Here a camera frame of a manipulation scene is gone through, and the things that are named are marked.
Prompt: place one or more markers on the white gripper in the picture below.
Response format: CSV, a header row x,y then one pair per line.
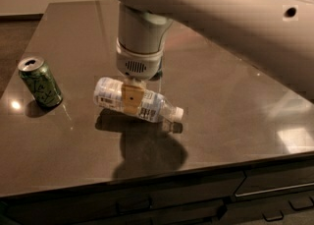
x,y
138,63

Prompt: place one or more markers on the blue plastic water bottle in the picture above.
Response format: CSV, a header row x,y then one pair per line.
x,y
153,108

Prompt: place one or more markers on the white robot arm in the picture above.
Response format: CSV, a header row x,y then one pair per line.
x,y
276,36

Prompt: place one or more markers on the blue silver energy drink can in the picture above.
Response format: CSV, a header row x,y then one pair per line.
x,y
159,73

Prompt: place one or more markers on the green soda can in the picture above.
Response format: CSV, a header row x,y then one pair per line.
x,y
35,73

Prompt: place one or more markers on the dark cabinet drawer front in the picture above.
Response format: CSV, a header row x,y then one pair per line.
x,y
276,180

